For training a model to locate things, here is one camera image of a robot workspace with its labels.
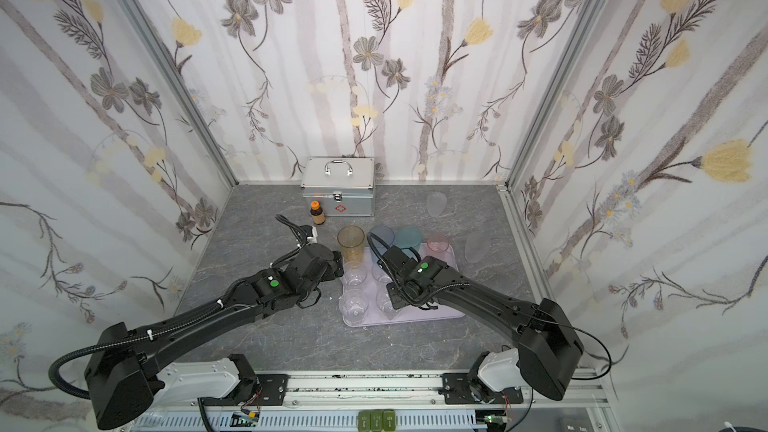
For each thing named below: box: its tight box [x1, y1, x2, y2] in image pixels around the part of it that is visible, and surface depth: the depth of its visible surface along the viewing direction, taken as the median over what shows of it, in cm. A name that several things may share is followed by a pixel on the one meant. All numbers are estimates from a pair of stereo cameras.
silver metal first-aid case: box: [300, 156, 375, 217], surface depth 104 cm
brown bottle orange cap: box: [310, 200, 325, 225], surface depth 106 cm
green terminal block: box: [358, 409, 396, 432], surface depth 69 cm
